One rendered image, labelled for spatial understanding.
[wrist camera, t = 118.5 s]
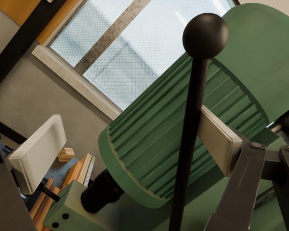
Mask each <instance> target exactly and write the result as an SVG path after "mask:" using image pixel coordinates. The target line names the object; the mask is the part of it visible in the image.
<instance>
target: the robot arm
mask: <svg viewBox="0 0 289 231"><path fill-rule="evenodd" d="M197 135H198V137H199V138H200V140H201V141H202V143H203V144H204V146H205V147H206V148H207V150H208V151H209V153H210V154H211V156H212V157H213V159H214V160H215V162H216V163H217V165H218V166H219V167H220V169H221V170H222V172H223V173H224V175H225V176H226V177H230V179H229V181H228V183H227V186H226V188H225V190H224V192H223V195H222V197H221V199H220V202H219V204H218V206H217V209H216V211H215V213H213V212H212V213H211V215H210V217H209V219H208V222H207V224H206V226H205V228H204V230H203V231H249V228H250V223H251V219H252V215H253V211H254V206H255V202H256V197H257V193H258V188H259V184H260V180H261V179H263V180H270V181H272V183H273V187H274V190H275V193H276V196H277V200H278V204H279V206H280V210H281V213H282V217H283V220H284V223H285V227H286V230H287V231H289V145H282V146H281V147H280V150H279V151H273V150H267V147H266V146H265V145H263V144H261V143H256V142H251V141H250V140H248V139H247V138H246V137H245V136H243V135H242V134H241V133H240V132H239V131H238V130H237V129H235V128H232V127H227V126H226V125H225V124H224V123H223V122H222V121H221V120H220V119H218V118H217V117H216V116H215V115H214V114H213V113H212V112H211V111H210V110H208V109H207V108H206V107H205V106H204V105H203V104H202V107H201V113H200V120H199V125H198V131H197ZM66 141H67V140H66V135H65V131H64V127H63V123H62V119H61V115H59V114H57V115H53V116H52V117H51V118H50V119H49V120H48V121H46V122H45V123H44V124H43V125H42V126H41V127H40V128H39V129H38V130H37V131H36V132H35V133H34V134H33V135H32V136H31V137H30V138H29V139H28V140H26V141H25V142H24V143H22V144H20V145H18V146H17V147H16V148H15V149H14V150H13V151H12V152H11V153H10V154H8V155H7V156H6V157H5V158H4V156H3V154H2V152H1V151H0V231H38V229H36V226H35V224H34V222H33V220H32V218H31V216H30V213H29V211H28V209H27V207H26V205H25V203H24V200H23V198H22V197H21V194H20V192H19V190H18V187H19V188H20V190H21V193H22V195H31V194H33V193H34V192H35V190H36V188H37V187H38V185H39V184H40V182H41V181H42V179H43V178H44V176H45V174H46V173H47V171H48V170H49V168H50V167H51V165H52V163H53V162H54V160H55V159H56V157H57V156H58V154H59V152H60V151H61V149H62V148H63V146H64V145H65V143H66Z"/></svg>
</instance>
